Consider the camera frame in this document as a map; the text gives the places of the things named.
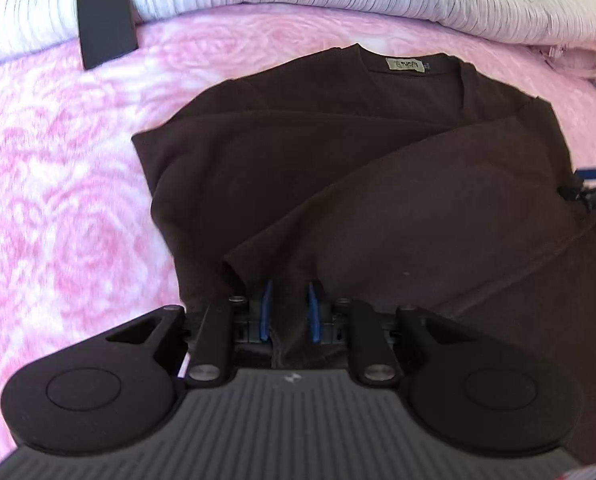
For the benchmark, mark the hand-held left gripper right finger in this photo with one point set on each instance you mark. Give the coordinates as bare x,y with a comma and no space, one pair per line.
314,310

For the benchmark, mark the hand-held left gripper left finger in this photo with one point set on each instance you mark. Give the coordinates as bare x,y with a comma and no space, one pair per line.
265,310

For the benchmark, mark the dark brown sweater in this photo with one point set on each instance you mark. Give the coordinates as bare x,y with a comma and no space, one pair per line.
378,185

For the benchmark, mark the folded pink sheets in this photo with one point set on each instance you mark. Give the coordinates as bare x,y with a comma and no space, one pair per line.
578,60

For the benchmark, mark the pink rose-pattern blanket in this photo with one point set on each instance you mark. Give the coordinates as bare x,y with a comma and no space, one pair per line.
53,185

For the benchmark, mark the black smartphone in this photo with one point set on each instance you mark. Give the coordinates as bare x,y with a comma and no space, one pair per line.
105,15

